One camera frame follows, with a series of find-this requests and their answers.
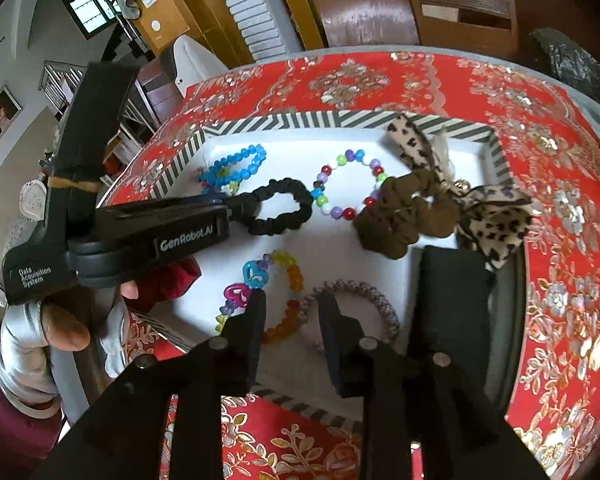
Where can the grey hanging cloth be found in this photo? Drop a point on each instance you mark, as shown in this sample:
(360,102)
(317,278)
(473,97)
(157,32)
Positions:
(127,7)

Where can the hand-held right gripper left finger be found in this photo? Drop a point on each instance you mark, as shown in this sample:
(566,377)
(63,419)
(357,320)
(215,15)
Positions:
(257,340)

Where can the green frame window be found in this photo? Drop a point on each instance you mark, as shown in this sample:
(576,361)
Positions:
(87,7)

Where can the white slatted shutter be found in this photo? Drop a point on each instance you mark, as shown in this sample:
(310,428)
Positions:
(250,15)

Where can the wooden slat chair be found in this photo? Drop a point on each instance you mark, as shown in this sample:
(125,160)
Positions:
(430,25)

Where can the striped white tray box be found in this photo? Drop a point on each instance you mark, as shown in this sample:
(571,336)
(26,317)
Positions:
(340,260)

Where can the black scrunchie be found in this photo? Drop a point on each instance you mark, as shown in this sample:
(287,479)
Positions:
(304,207)

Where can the person's left forearm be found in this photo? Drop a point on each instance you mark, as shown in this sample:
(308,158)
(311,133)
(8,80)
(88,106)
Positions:
(10,430)

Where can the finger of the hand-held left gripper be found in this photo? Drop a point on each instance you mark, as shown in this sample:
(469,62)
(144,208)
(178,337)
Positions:
(180,210)
(180,245)

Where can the person's left hand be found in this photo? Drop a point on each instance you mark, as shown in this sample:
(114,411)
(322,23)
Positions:
(65,332)

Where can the red velvet bow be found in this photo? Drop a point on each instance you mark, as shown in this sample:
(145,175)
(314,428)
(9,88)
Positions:
(175,280)

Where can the brown leopard bow scrunchie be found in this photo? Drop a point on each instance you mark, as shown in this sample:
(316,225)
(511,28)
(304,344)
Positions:
(410,215)

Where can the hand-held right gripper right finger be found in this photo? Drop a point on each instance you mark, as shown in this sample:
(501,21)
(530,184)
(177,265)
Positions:
(330,340)

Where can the metal stair railing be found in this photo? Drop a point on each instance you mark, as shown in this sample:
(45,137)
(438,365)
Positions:
(55,80)

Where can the brown upholstered chair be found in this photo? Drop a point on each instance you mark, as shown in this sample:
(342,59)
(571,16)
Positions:
(365,17)

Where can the black plastic bag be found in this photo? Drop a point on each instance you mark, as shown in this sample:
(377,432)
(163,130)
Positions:
(565,60)

